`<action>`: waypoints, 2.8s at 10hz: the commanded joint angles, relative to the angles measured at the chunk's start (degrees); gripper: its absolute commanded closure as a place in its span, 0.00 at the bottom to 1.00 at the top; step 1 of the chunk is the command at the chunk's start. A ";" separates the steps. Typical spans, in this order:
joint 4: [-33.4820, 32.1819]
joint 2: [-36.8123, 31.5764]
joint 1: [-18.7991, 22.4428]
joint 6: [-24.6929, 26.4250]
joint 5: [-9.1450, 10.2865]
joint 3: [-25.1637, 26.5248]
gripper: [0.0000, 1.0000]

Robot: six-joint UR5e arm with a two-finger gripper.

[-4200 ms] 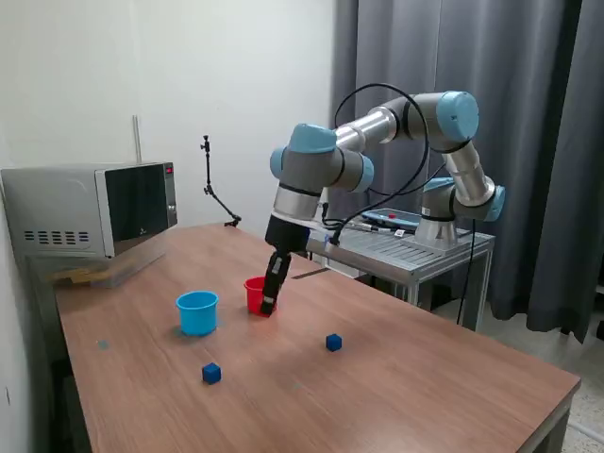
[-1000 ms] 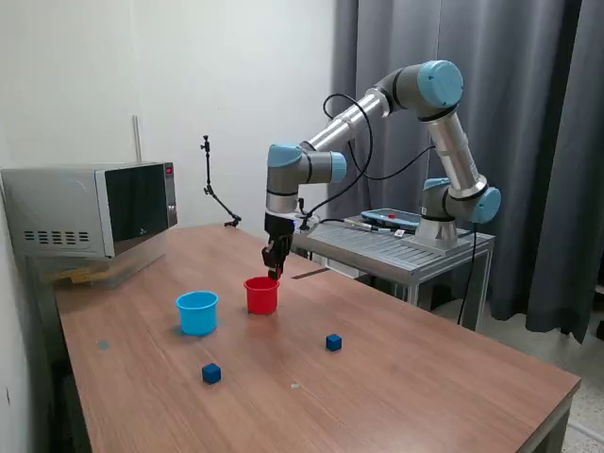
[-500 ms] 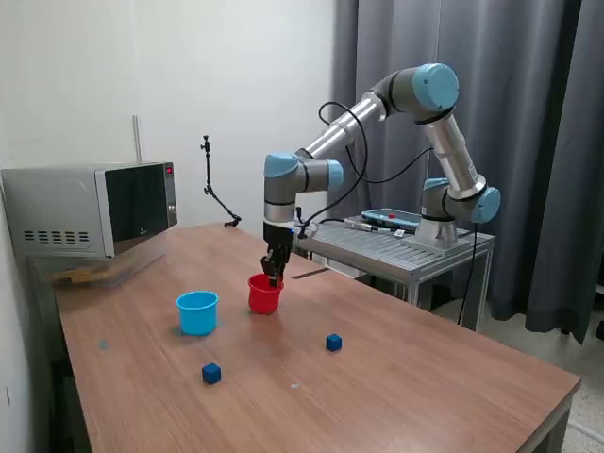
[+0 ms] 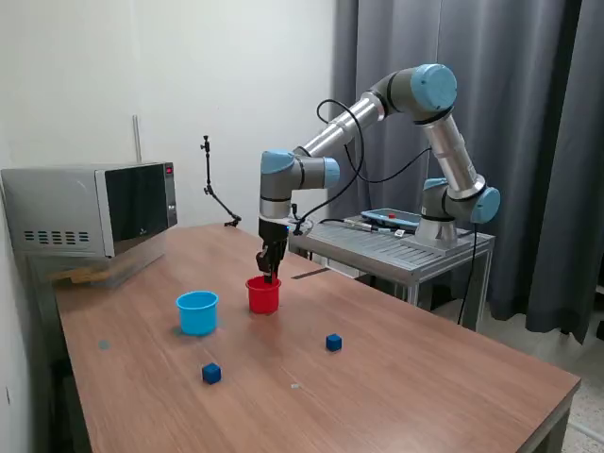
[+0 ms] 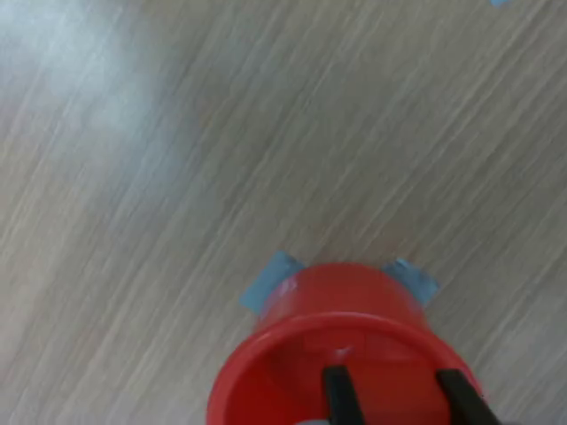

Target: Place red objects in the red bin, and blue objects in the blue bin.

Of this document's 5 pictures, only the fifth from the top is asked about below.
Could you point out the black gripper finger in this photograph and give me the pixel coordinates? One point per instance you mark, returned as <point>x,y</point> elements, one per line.
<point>343,398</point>
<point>465,398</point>

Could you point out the red plastic cup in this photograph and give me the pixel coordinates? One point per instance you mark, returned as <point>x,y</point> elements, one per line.
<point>345,292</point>

